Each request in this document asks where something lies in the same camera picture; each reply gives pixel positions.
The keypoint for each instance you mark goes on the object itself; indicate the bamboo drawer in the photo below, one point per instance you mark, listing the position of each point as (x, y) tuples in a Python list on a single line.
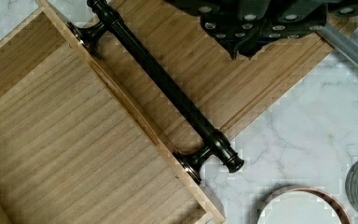
[(74, 147)]

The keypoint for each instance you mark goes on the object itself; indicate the bamboo cutting board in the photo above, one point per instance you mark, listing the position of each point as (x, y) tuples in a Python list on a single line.
[(231, 93)]

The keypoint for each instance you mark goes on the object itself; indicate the white plate with copper rim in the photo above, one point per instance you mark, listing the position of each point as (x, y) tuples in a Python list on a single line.
[(302, 205)]

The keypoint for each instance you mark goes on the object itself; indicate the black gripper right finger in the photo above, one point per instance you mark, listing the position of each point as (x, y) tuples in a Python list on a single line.
[(270, 20)]

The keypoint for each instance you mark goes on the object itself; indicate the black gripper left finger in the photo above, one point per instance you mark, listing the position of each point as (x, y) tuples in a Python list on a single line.
[(237, 25)]

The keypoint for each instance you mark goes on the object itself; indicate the black drawer handle bar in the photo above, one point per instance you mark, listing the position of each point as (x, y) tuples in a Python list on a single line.
[(215, 143)]

